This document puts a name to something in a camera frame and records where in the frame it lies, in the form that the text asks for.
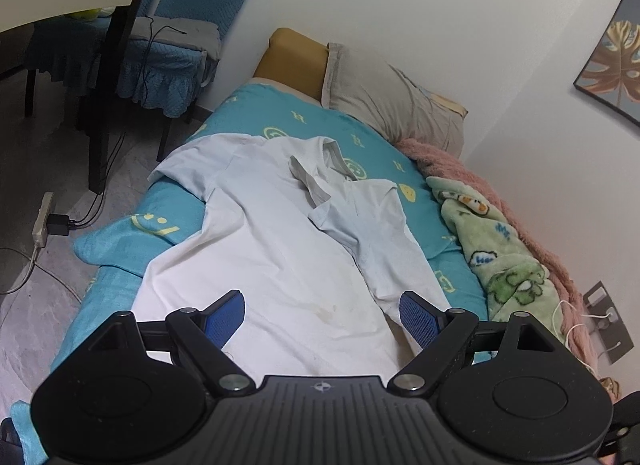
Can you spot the grey pillow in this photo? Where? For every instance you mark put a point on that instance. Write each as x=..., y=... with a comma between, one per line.
x=380, y=95

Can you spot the yellow patterned pillow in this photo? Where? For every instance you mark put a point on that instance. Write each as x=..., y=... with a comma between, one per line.
x=447, y=104

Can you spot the green cartoon print blanket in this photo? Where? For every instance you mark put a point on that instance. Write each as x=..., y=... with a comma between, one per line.
x=510, y=265

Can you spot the yellow green ball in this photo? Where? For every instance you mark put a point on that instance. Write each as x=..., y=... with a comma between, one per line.
x=84, y=14

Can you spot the mustard yellow pillow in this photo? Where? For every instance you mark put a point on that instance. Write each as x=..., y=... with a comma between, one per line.
x=290, y=60

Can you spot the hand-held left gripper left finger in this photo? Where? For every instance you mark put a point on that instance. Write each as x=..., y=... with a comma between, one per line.
x=227, y=317

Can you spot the pink fluffy blanket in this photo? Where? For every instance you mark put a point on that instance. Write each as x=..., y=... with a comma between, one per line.
x=475, y=180

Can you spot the black charger plug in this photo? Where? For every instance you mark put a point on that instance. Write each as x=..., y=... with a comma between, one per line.
x=60, y=225

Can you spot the white power strip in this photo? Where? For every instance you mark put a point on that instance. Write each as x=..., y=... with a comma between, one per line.
x=42, y=222

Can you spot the grey cloth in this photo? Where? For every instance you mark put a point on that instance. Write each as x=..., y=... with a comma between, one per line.
x=195, y=32

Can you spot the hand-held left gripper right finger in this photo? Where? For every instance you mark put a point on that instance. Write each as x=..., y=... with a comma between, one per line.
x=417, y=320

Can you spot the white shirt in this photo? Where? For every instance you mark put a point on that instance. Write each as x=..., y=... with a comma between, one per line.
x=280, y=255

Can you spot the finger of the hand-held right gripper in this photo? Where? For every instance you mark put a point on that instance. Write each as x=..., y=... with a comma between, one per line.
x=625, y=425

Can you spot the wall power socket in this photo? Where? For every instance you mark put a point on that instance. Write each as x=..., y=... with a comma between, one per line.
x=597, y=295

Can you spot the teal smiley print bed sheet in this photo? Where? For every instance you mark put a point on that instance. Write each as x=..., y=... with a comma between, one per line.
x=240, y=110

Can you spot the framed leaf wall picture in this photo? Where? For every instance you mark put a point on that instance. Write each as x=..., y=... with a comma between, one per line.
x=612, y=60

